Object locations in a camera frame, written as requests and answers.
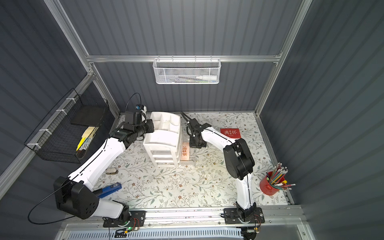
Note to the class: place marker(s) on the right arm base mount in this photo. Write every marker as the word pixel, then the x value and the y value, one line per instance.
pixel 238 216

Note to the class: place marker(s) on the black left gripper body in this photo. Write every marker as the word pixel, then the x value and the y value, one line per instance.
pixel 149 126

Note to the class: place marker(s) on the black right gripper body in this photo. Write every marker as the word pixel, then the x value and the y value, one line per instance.
pixel 192 126

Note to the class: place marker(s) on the clear plastic drawer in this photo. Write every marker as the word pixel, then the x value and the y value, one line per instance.
pixel 188 163

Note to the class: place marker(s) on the white marker in basket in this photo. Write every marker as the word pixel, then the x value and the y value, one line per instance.
pixel 209 78

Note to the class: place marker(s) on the white plastic drawer organizer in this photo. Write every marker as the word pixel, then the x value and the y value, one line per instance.
pixel 164 145

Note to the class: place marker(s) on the black wire wall basket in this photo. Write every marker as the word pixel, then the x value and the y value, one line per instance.
pixel 55 139

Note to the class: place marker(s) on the black notebook in basket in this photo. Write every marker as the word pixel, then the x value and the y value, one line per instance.
pixel 88 116

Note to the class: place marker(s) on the red pencil cup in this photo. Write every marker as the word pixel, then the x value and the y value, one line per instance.
pixel 275 181

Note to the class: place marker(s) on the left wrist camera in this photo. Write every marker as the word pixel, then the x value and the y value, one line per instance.
pixel 142 110

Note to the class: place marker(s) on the small metal tape dispenser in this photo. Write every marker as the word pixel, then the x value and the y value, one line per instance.
pixel 111 171

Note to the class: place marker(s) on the yellow sticky notes pad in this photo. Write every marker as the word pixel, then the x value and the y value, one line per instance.
pixel 88 132

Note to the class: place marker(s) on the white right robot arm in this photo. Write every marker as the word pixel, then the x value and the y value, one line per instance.
pixel 239 160

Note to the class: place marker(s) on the white vented strip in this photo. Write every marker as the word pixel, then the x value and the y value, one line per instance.
pixel 161 234

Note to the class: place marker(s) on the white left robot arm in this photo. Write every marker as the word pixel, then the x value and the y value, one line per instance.
pixel 74 194

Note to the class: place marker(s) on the red postcard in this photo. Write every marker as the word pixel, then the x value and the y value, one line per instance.
pixel 231 133

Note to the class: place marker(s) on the white wire mesh basket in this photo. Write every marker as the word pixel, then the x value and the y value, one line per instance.
pixel 184 72

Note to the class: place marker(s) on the blue stapler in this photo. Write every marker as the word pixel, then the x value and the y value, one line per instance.
pixel 106 191

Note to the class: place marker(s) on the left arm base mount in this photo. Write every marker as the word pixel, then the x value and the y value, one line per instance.
pixel 128 219

